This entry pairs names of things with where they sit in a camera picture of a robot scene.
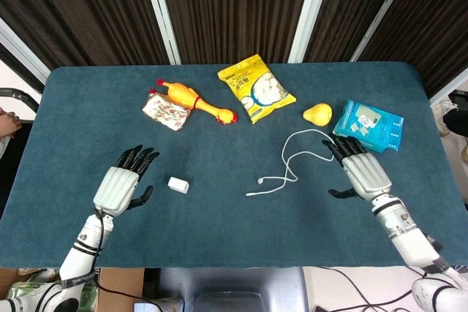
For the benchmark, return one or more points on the white charger block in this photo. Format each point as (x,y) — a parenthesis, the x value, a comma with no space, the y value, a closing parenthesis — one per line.
(179,185)

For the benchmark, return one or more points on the white laced sneaker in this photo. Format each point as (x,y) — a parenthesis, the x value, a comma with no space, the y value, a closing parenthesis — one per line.
(444,114)

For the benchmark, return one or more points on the foil packet with red prints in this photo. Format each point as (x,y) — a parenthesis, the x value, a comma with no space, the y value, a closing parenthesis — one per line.
(164,113)

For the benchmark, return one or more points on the green snack packet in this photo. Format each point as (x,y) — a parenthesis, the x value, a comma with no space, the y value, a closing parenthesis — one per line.
(22,288)

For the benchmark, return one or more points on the blue felt table cover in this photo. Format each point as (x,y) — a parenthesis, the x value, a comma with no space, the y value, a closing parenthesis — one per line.
(219,228)

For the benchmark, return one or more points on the white partition frame post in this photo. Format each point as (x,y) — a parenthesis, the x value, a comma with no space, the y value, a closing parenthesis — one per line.
(22,50)
(162,16)
(308,16)
(379,16)
(448,89)

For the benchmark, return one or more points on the bystander bare hand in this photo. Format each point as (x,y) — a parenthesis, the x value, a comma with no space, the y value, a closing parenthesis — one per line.
(7,123)

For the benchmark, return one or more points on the blue cardboard product box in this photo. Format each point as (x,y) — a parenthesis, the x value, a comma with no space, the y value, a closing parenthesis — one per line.
(369,122)

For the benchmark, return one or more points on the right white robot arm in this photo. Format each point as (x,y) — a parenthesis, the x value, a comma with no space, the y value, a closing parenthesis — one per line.
(406,235)

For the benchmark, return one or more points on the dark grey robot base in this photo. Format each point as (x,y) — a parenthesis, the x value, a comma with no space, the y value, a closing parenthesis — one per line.
(226,286)

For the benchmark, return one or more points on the brown ribbed partition panel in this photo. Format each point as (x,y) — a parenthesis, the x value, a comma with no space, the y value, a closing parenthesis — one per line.
(73,8)
(351,8)
(438,16)
(234,8)

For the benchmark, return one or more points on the phone with lit screen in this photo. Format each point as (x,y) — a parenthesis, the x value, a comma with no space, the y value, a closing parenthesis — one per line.
(145,307)

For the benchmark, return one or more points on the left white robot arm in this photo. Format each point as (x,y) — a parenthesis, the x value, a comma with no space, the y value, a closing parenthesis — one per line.
(84,246)

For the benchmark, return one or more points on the yellow toy pear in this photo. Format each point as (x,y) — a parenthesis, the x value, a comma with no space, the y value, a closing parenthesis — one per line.
(320,114)

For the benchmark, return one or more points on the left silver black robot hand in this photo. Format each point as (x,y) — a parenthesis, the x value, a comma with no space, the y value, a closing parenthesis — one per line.
(115,189)

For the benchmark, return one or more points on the black curved tube rail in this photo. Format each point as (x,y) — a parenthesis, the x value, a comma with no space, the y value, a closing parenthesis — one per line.
(22,97)

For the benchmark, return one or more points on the yellow rubber chicken toy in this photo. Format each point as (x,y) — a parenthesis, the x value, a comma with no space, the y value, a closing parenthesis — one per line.
(183,94)

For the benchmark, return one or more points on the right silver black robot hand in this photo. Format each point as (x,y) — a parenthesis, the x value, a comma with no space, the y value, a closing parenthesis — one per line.
(365,177)

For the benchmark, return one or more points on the yellow snack bag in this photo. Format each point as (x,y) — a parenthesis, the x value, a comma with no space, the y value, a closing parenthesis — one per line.
(256,89)

